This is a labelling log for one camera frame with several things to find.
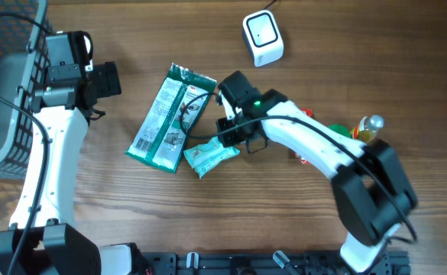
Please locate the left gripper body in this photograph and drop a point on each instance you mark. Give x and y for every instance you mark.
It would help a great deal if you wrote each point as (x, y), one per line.
(104, 85)

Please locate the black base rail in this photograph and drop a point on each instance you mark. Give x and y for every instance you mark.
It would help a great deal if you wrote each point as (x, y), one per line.
(307, 263)

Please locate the red stick sachet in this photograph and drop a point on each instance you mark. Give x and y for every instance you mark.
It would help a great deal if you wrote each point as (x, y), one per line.
(309, 113)

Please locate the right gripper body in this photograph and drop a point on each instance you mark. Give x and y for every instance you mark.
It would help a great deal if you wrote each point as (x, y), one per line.
(232, 132)

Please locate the green lidded jar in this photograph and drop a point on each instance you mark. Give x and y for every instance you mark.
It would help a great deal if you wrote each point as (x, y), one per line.
(340, 129)

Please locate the white barcode scanner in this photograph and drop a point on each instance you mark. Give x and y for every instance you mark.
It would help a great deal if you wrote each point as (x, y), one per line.
(262, 37)

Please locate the yellow dish soap bottle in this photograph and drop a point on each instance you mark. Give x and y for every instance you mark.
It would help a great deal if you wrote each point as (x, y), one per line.
(367, 128)

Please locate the green 3M package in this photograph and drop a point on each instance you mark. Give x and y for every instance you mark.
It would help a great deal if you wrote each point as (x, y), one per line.
(180, 101)

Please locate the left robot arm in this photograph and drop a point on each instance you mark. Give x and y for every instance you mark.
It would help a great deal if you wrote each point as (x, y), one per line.
(41, 237)

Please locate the teal snack packet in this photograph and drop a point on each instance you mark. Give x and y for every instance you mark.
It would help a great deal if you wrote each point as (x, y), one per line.
(204, 157)

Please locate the grey plastic mesh basket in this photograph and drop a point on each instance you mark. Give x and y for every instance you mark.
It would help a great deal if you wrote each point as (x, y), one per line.
(24, 26)

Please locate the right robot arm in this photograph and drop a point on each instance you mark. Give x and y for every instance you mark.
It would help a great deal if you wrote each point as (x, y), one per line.
(371, 189)

